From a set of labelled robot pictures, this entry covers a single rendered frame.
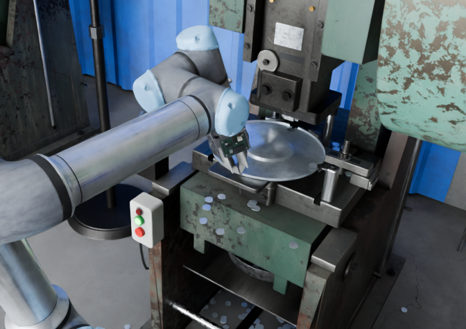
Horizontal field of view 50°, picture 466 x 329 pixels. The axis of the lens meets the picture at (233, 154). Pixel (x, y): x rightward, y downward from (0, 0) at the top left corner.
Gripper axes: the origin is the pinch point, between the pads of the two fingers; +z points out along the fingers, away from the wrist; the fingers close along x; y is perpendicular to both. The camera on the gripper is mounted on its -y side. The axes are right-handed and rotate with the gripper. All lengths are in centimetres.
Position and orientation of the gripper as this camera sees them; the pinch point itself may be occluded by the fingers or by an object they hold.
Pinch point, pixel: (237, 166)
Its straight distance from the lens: 117.1
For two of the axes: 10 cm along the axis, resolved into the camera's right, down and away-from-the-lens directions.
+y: 2.5, 5.2, -8.2
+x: 9.3, -3.5, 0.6
